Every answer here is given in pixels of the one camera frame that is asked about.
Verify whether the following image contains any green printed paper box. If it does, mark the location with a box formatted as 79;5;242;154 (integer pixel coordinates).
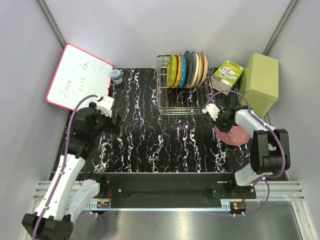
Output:
211;59;245;91

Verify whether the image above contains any metal wire dish rack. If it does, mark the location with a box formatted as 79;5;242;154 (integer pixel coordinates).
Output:
156;54;216;115

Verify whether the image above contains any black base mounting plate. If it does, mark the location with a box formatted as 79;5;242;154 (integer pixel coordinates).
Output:
94;172;257;210

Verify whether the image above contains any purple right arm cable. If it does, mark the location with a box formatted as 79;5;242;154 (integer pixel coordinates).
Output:
203;90;287;217

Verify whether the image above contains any light green metal tin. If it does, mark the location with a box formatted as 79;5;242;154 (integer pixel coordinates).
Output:
238;52;279;118

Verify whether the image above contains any blue polka dot plate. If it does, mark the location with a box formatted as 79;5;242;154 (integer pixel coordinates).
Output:
178;54;187;88

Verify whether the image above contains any small blue lidded jar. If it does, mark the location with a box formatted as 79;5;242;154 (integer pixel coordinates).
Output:
110;69;123;85

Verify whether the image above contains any lime green polka dot plate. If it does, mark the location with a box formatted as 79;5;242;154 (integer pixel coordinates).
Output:
166;54;177;88

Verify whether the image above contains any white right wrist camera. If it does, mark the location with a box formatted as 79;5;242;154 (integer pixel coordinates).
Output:
202;103;221;121

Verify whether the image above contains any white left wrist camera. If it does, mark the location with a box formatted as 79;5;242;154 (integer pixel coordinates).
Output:
96;95;115;118

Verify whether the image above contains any pink polka dot plate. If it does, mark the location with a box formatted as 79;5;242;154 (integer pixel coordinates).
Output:
214;125;251;147

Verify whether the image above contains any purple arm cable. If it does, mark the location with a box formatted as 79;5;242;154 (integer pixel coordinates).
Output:
203;90;287;217
31;94;106;240

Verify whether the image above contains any dark teal plate in rack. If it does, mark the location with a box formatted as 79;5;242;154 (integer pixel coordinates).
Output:
184;50;192;88

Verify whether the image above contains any beige plate in rack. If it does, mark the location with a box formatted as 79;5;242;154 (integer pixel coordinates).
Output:
195;52;209;87

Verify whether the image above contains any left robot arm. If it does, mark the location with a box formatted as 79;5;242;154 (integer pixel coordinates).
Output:
22;96;122;240

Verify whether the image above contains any pink framed whiteboard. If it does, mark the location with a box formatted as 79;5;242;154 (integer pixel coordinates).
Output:
46;44;113;111

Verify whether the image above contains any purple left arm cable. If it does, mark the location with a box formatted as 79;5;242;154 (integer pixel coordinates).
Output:
31;94;106;240

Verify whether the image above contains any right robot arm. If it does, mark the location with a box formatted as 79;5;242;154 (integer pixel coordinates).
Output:
214;95;291;199

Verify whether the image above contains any orange polka dot plate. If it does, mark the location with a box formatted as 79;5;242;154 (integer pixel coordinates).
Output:
173;54;182;88

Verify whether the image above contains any cream plate in rack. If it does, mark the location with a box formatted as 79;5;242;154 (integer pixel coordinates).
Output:
192;52;203;88

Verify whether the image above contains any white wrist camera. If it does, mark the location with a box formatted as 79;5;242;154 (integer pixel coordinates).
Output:
202;103;221;121
96;95;115;118

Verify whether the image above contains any teal grey plate in rack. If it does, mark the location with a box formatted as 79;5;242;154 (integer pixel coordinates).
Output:
186;51;197;88

